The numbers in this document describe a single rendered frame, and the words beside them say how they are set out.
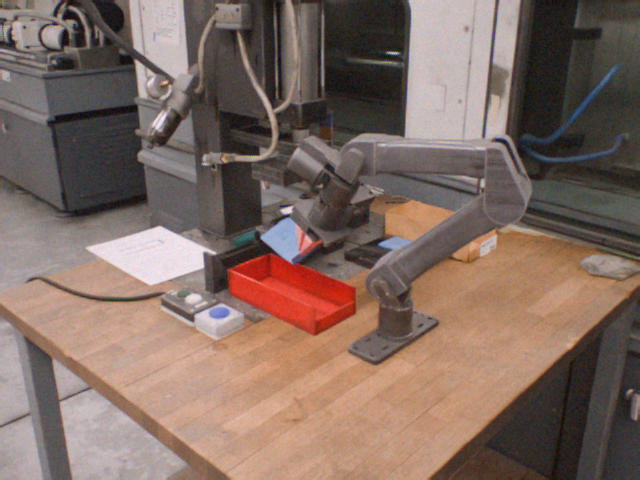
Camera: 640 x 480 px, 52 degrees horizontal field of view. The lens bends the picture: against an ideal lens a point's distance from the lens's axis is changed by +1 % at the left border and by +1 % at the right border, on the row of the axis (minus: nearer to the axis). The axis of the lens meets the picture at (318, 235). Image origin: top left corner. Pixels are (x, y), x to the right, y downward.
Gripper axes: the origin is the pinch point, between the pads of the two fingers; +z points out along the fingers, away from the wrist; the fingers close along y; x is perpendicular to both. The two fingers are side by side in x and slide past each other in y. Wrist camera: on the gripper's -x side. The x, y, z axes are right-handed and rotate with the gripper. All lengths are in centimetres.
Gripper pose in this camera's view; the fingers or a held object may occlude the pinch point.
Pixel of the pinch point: (303, 251)
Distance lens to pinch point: 125.5
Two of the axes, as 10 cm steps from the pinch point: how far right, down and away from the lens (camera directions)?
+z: -4.0, 6.6, 6.3
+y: -6.2, -7.0, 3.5
